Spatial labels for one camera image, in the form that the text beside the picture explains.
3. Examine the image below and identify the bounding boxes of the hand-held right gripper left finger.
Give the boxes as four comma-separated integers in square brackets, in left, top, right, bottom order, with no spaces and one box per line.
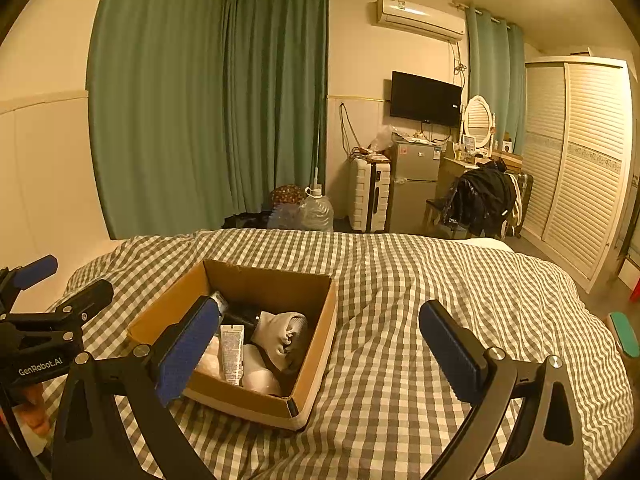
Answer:
[50,295,222,480]

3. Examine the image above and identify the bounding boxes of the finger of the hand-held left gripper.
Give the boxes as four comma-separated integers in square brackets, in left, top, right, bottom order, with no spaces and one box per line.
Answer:
[0,279,115,348]
[0,254,59,306]

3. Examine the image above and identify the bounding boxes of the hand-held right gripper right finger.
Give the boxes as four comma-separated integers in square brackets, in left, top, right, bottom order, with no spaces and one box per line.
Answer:
[418,300,586,480]

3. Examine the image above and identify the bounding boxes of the white squeeze tube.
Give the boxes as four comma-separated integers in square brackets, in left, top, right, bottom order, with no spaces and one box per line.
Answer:
[220,324,246,387]

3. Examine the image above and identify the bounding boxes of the white sock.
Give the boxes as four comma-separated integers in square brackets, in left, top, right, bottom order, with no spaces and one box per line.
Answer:
[195,335,283,396]
[250,311,308,375]

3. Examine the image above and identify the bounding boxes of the brown cardboard box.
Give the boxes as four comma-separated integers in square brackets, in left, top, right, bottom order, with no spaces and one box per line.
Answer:
[126,258,338,432]

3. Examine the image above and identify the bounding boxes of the person's left hand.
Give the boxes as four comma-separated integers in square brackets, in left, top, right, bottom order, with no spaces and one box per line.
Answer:
[10,382,53,438]

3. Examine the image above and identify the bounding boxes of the grey checkered blanket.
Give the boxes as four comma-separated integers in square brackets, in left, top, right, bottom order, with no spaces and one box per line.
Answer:
[42,228,636,480]

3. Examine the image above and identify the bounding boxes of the white bed sheet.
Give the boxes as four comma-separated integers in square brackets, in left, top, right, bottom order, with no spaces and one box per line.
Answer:
[450,237,511,252]

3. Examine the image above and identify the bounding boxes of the dark floor bag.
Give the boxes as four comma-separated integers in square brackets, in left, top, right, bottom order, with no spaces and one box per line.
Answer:
[222,212,273,231]

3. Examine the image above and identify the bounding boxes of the black jacket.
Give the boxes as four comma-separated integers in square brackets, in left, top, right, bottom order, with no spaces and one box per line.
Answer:
[447,162,518,238]

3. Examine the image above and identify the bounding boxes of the clear plastic bottle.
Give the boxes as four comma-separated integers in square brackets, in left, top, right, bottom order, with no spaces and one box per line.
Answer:
[267,202,303,231]

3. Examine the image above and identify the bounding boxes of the chair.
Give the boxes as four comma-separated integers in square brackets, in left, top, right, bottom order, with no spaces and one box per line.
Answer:
[425,170,534,241]

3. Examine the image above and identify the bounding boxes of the silver fridge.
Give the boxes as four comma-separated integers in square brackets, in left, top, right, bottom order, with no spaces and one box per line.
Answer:
[389,140,443,233]

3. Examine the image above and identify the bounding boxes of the white suitcase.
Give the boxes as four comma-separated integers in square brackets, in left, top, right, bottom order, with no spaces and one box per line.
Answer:
[347,157,392,234]

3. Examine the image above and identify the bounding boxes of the teal rounded object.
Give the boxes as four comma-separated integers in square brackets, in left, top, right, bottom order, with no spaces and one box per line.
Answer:
[607,311,640,358]

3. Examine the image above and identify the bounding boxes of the wooden vanity desk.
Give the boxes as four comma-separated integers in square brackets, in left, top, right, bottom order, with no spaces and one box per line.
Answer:
[437,152,523,211]

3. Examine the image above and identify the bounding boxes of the patterned round bag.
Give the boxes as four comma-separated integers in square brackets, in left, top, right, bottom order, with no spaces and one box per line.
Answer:
[270,185,303,208]

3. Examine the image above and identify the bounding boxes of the clear water jug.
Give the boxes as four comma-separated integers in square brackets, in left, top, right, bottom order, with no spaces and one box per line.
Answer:
[299,186,335,233]

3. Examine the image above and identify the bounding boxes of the green curtain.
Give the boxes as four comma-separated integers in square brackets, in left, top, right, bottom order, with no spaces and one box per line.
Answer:
[465,5,528,148]
[222,0,331,216]
[86,0,236,241]

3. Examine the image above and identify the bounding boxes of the white louvered wardrobe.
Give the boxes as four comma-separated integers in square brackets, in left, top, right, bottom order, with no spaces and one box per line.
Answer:
[522,57,633,295]

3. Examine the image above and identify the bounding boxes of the clear plastic bag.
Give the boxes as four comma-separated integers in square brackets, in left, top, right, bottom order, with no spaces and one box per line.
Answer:
[372,125,396,153]

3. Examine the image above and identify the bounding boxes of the white oval vanity mirror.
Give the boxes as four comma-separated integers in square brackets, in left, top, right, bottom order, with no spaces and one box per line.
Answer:
[460,95,497,153]

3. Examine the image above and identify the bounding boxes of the white air conditioner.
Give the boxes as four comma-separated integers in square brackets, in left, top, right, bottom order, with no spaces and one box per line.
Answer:
[371,0,467,43]

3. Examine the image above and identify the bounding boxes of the wall cables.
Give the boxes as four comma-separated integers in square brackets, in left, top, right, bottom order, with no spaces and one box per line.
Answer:
[339,102,363,158]

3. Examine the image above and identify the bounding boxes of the black wall television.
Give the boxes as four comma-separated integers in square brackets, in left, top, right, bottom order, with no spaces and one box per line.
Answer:
[390,71,463,128]

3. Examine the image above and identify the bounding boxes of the air conditioner cable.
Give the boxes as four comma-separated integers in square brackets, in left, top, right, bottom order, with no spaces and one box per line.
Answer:
[452,40,468,86]

